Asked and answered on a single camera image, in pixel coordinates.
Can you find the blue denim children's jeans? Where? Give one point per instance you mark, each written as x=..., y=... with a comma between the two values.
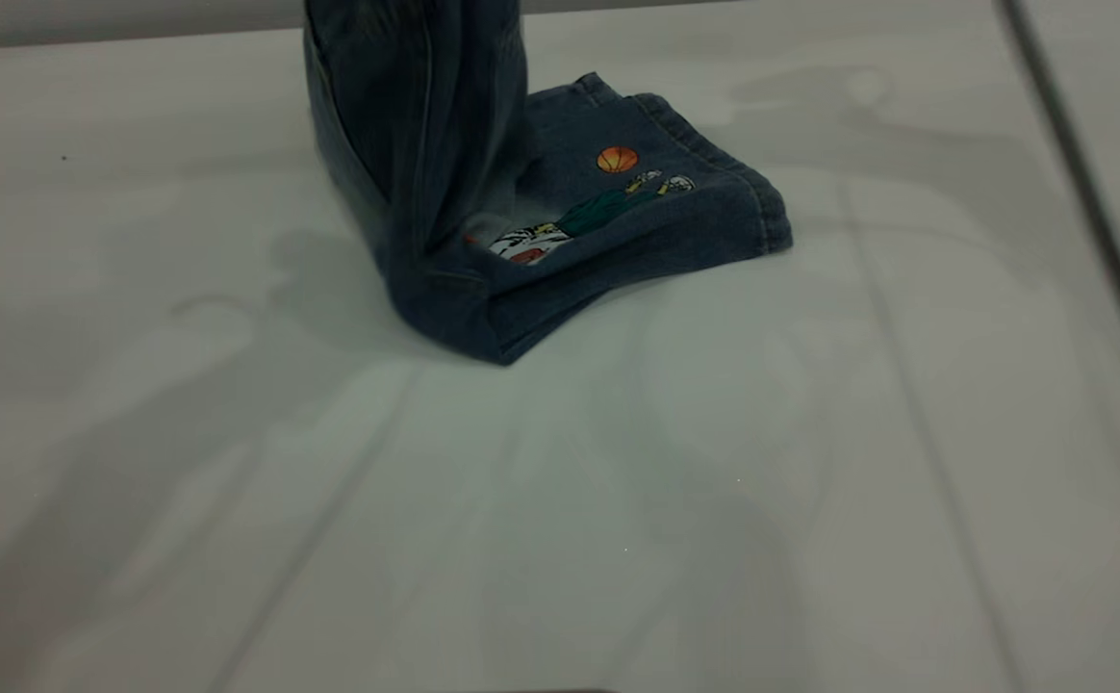
x=637, y=231

